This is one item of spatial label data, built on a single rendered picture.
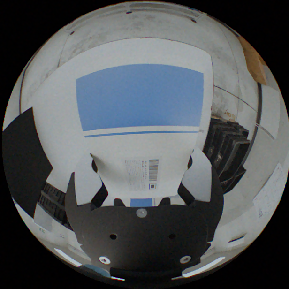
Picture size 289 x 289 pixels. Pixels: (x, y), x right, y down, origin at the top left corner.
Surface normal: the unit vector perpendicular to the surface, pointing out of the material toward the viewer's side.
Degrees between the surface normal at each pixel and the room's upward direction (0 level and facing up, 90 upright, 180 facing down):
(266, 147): 90
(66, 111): 0
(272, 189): 90
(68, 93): 0
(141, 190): 0
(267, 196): 90
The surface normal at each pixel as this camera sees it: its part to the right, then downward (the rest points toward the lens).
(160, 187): 0.04, 0.53
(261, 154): -1.00, 0.04
